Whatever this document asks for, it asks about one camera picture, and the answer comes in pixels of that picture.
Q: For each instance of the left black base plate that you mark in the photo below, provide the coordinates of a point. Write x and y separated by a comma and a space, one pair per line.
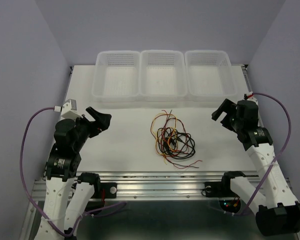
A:
108, 190

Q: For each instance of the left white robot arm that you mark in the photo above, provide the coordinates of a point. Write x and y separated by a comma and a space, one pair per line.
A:
66, 198

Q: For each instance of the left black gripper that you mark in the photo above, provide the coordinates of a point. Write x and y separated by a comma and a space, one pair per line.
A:
102, 121

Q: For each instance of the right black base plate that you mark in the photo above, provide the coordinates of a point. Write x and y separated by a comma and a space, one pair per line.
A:
214, 189

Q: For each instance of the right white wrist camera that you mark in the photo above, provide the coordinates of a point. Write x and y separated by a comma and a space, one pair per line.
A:
250, 97

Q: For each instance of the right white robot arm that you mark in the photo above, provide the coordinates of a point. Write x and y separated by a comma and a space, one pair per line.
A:
275, 207

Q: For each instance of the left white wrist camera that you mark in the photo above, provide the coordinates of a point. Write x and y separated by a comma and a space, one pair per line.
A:
69, 110

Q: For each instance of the left white plastic basket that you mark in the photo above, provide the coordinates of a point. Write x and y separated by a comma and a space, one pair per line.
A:
116, 76

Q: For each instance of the middle white plastic basket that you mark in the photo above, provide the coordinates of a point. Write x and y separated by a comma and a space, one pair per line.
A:
162, 76

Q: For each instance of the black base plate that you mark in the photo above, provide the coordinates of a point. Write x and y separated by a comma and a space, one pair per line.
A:
214, 189
108, 190

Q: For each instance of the right white plastic basket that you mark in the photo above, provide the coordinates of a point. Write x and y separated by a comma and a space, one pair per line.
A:
209, 75

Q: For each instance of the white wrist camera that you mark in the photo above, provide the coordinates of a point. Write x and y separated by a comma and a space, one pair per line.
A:
69, 110
250, 97

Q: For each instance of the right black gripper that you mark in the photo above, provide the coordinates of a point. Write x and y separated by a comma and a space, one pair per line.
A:
227, 106

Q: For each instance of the white plastic basket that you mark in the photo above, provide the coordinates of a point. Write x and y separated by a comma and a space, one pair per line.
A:
162, 76
116, 76
209, 75

